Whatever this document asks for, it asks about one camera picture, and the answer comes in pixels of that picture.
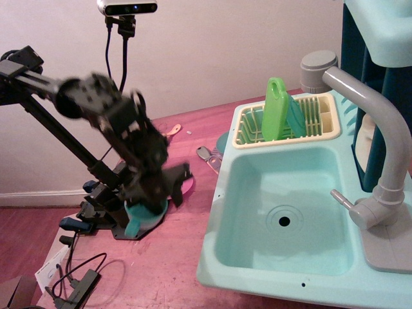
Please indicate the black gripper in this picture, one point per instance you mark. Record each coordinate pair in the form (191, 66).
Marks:
(144, 151)

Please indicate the teal plastic cup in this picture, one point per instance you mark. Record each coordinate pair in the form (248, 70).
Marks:
(142, 220)

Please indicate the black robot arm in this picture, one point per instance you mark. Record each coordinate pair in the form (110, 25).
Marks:
(121, 119)

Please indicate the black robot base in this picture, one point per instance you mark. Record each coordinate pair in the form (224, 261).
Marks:
(109, 212)

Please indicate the teal bowl behind sink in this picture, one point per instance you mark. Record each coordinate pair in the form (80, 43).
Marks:
(222, 142)

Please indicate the teal toy sink unit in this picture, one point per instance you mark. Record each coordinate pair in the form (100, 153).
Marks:
(275, 230)

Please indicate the pink plastic plate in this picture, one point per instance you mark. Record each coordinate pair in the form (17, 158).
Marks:
(187, 185)

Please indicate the grey toy spatula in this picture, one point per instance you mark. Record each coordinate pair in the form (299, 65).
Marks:
(213, 158)

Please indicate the peach toy dish brush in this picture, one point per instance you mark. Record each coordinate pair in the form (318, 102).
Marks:
(173, 131)

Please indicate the blue clamp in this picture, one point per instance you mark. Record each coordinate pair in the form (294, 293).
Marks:
(71, 224)

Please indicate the black usb hub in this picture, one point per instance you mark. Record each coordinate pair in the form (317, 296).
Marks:
(81, 293)

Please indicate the green plastic cutting board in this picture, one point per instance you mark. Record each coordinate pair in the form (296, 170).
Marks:
(275, 110)

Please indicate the white paper card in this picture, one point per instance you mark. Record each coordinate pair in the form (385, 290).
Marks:
(55, 256)

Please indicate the teal plastic plate in rack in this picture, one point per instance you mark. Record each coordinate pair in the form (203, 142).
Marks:
(295, 118)

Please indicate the brown cardboard box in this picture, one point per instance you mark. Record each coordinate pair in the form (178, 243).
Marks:
(17, 292)

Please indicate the cream dish rack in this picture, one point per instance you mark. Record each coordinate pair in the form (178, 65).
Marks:
(321, 121)

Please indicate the grey round knob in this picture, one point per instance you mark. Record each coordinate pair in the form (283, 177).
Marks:
(313, 67)

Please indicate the grey toy faucet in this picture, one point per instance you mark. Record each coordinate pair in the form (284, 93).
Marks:
(384, 219)

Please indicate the dark teal toy shelf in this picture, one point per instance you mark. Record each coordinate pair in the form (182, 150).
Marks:
(376, 50)

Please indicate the silver depth camera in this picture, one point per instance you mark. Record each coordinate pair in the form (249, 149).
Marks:
(112, 8)

